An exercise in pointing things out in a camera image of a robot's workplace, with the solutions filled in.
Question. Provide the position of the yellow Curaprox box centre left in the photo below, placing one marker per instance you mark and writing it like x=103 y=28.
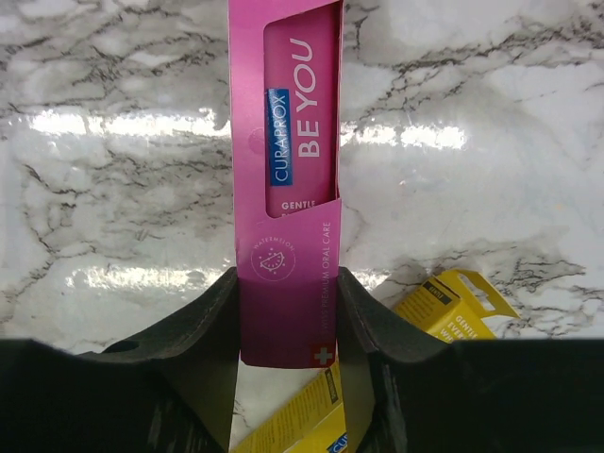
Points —
x=311 y=422

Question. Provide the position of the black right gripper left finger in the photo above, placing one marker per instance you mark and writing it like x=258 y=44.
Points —
x=168 y=388

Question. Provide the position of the yellow curaprox box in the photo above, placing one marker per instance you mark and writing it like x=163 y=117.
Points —
x=311 y=422
x=453 y=306

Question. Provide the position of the pink Curaprox box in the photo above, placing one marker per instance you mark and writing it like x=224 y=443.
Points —
x=285 y=61

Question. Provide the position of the yellow Curaprox box right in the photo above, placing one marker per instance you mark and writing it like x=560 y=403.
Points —
x=453 y=306

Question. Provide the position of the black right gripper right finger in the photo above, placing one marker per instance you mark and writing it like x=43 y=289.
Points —
x=406 y=391

